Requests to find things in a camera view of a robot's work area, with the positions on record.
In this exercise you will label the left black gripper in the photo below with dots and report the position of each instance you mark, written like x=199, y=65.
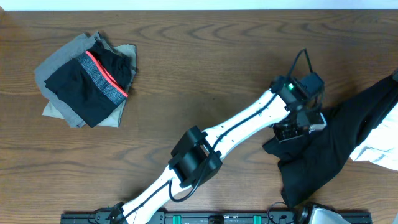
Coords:
x=298, y=132

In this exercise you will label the black polo shirt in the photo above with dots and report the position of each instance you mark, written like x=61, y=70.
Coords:
x=309, y=162

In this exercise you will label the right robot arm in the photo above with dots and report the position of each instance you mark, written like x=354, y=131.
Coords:
x=314, y=213

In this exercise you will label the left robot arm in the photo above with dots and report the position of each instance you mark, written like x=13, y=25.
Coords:
x=198, y=155

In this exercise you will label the white garment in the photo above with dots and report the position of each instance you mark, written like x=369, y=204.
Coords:
x=380, y=146

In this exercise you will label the beige folded garment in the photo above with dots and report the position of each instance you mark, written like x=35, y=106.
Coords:
x=114, y=119

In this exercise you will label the grey folded garment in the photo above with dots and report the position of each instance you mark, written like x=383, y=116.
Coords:
x=54, y=65

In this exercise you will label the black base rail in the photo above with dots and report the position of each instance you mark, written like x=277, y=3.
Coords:
x=186, y=218

